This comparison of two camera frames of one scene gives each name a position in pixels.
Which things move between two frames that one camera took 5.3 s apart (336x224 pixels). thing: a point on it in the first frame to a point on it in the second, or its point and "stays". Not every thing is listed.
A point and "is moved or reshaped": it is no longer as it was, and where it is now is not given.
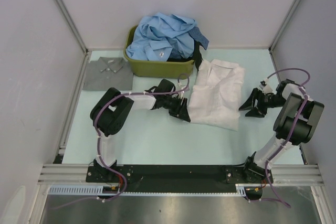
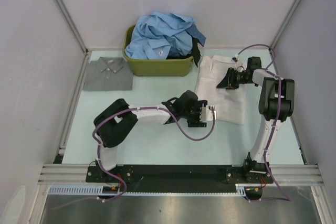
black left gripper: [180, 110] to [196, 122]
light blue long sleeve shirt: [157, 35] stays
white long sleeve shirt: [216, 97] is moved or reshaped
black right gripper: [260, 112] to [228, 82]
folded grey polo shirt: [108, 72] stays
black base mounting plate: [178, 178] stays
